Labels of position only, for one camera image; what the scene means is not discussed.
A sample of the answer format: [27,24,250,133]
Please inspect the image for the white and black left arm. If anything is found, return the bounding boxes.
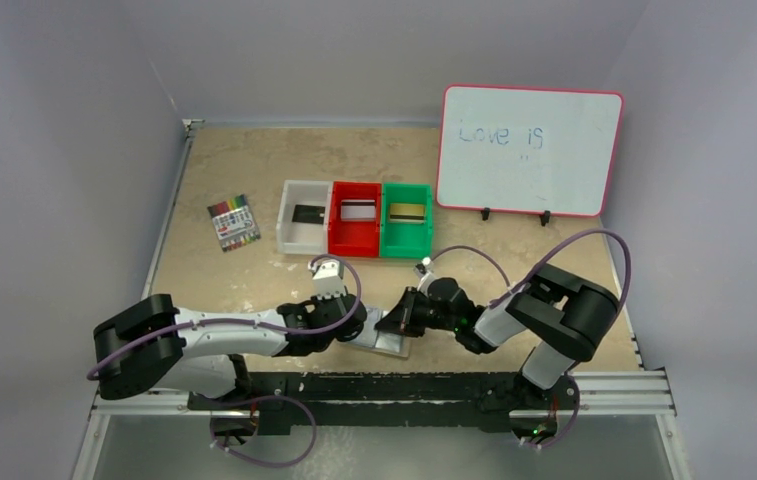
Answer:
[87,294,367,400]

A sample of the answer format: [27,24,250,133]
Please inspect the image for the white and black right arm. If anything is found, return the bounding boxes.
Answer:
[376,264,621,391]

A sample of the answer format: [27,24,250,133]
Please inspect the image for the black card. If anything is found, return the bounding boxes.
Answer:
[291,204,326,225]

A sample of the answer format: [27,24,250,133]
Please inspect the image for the gold card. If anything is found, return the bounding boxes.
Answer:
[388,203,426,223]

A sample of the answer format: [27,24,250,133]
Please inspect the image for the white card with stripe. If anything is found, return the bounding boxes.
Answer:
[340,199,377,222]

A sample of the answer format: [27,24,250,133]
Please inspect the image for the white plastic bin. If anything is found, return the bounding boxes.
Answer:
[276,180,333,255]

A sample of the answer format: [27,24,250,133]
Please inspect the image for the green plastic bin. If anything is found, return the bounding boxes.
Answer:
[379,183,434,259]

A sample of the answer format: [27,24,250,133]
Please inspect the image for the red plastic bin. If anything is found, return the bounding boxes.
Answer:
[328,181,382,258]

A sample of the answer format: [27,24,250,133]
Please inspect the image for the pack of coloured markers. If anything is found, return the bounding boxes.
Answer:
[207,194,261,252]

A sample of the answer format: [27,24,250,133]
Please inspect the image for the black right whiteboard foot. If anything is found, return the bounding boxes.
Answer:
[539,210,552,227]

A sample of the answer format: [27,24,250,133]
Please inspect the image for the pink framed whiteboard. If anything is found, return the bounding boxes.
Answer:
[436,84,625,217]

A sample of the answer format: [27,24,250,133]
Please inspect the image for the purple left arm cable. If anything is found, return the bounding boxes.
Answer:
[86,254,364,382]

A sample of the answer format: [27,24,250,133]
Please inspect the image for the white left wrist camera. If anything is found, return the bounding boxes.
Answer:
[310,259,348,300]

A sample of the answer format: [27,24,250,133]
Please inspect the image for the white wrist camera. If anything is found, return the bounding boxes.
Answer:
[414,257,437,294]
[310,259,348,300]

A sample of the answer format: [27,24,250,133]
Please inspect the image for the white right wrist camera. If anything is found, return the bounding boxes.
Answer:
[414,257,437,294]

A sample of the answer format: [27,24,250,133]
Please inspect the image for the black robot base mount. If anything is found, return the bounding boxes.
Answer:
[191,371,580,437]

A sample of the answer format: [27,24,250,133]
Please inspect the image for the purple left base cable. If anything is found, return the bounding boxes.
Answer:
[209,394,319,469]

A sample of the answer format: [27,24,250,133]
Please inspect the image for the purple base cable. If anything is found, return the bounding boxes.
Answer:
[209,394,319,469]
[518,390,579,452]

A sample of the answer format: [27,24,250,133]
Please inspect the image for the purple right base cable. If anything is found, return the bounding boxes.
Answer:
[518,390,579,452]

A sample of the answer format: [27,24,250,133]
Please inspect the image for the aluminium frame rail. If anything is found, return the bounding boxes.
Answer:
[90,371,677,416]

